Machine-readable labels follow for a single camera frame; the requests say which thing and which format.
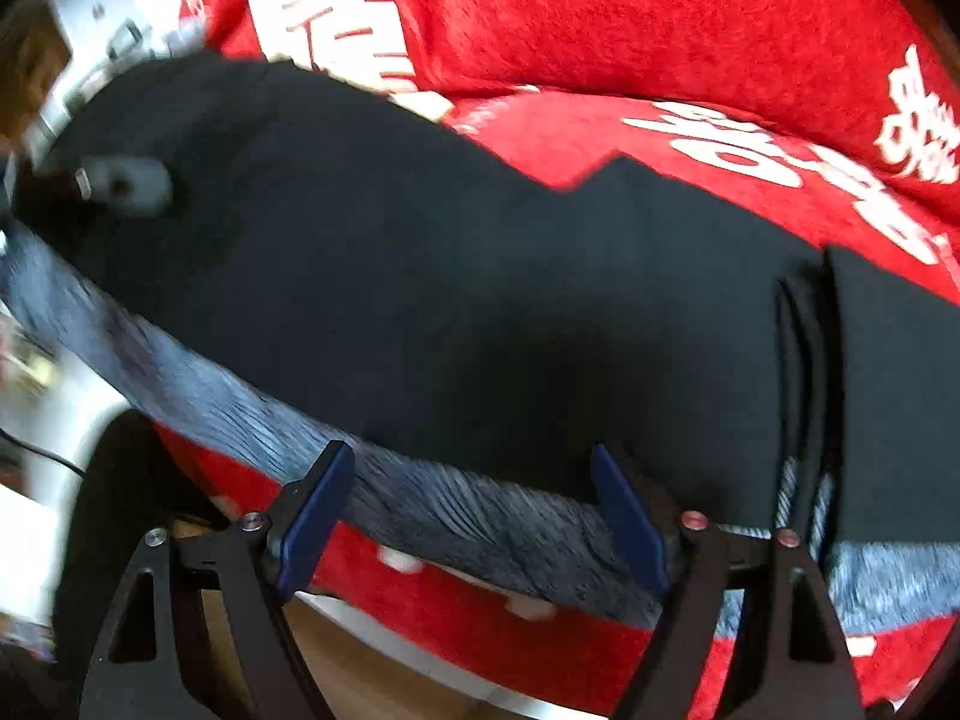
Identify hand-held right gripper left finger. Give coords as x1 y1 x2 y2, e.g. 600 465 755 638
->
79 441 355 720

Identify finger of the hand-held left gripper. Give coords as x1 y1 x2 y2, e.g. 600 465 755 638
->
71 154 175 217

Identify red printed sofa cover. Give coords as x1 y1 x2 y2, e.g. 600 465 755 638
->
154 0 960 718

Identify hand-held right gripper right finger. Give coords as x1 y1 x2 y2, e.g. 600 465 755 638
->
590 444 867 720

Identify black pants with grey patterned band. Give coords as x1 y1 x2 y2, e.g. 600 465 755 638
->
0 52 960 642

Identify person's leg in dark clothing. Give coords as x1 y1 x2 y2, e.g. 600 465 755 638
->
52 411 248 720

